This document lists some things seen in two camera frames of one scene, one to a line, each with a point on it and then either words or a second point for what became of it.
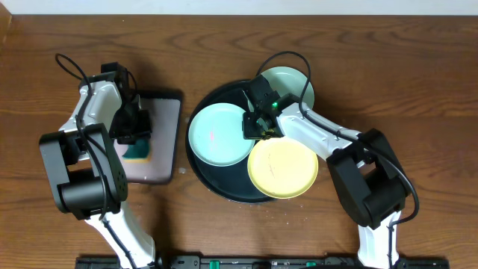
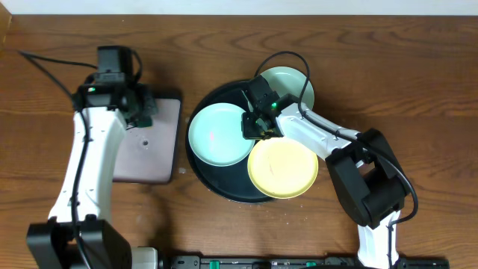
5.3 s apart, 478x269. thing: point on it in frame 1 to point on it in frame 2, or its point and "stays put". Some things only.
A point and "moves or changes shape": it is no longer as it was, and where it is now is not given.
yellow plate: x=281 y=167 stays put
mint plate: x=216 y=135 stays put
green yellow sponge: x=138 y=153 moves or changes shape
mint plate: x=289 y=80 stays put
